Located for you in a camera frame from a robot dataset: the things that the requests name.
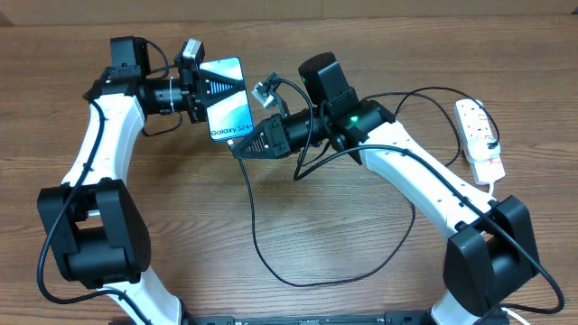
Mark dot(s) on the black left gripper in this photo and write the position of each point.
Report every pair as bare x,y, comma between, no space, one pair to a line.
197,88

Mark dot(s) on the Samsung Galaxy smartphone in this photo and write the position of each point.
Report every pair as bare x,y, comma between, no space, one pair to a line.
230,118

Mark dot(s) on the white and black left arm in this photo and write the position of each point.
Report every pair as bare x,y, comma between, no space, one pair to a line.
94,230

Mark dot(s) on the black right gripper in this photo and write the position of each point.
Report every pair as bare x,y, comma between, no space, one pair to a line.
280,142

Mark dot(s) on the white power strip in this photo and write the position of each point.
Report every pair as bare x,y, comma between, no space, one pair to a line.
472,123

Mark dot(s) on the white charger plug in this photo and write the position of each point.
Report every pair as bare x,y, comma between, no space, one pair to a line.
482,149

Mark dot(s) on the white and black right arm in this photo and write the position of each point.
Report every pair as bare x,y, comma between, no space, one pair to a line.
490,244

